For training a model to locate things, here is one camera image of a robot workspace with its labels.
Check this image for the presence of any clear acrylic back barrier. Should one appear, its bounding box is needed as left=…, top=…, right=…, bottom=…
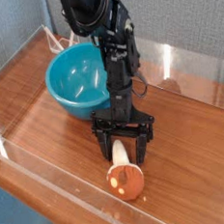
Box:
left=136, top=37, right=224, bottom=109

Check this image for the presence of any clear acrylic barrier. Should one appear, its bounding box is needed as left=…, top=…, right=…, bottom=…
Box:
left=136, top=37, right=224, bottom=109
left=0, top=138, right=167, bottom=224

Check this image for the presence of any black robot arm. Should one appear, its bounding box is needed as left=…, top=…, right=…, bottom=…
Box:
left=60, top=0, right=154, bottom=165

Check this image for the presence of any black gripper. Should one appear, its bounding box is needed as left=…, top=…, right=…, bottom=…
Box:
left=91, top=107, right=154, bottom=165

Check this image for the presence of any brown toy mushroom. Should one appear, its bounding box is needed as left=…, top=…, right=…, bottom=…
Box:
left=106, top=139, right=145, bottom=201

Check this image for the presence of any clear acrylic front barrier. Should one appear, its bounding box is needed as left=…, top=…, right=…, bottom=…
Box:
left=0, top=138, right=167, bottom=224

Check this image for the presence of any clear acrylic corner bracket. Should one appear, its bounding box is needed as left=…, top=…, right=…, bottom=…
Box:
left=43, top=26, right=80, bottom=54

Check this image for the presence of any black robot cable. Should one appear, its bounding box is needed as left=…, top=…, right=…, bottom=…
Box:
left=129, top=70, right=150, bottom=100

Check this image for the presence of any blue plastic bowl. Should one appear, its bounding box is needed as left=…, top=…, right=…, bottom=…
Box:
left=44, top=42, right=110, bottom=121

